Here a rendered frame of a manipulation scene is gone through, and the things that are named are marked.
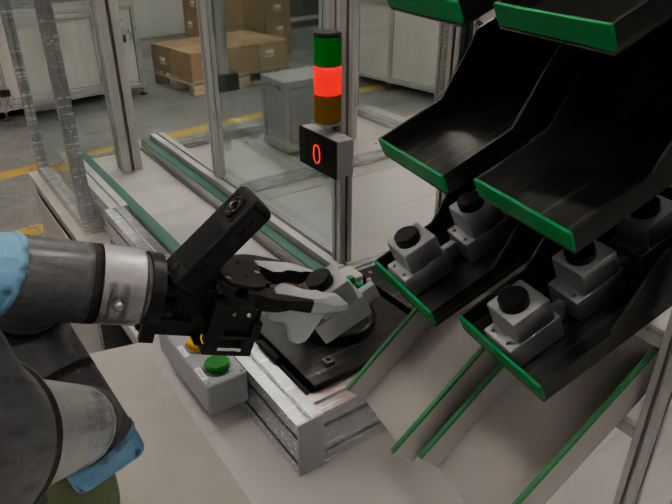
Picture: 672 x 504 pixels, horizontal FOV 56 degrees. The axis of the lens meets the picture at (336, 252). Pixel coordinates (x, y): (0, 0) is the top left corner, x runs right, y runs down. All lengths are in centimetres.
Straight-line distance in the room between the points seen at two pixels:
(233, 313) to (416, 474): 47
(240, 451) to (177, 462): 10
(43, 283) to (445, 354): 51
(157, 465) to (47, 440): 71
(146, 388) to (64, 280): 62
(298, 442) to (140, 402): 33
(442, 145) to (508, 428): 34
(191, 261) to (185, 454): 50
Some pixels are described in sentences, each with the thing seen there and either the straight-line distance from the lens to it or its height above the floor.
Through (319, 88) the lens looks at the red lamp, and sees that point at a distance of 114.
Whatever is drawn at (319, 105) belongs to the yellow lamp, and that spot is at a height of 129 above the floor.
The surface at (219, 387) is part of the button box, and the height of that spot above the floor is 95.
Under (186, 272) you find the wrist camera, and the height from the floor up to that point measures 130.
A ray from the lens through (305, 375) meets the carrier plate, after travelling 99.
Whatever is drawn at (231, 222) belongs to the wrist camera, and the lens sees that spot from 60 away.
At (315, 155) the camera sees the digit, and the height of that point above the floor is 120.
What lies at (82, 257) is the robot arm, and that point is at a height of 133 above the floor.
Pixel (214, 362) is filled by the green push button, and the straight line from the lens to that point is 102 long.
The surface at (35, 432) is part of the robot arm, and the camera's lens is 32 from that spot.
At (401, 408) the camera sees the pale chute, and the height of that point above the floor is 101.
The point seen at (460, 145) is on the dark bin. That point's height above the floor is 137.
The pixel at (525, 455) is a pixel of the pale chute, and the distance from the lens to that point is 78.
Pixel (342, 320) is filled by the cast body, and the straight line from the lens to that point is 70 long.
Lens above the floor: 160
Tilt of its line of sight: 28 degrees down
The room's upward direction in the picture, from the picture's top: straight up
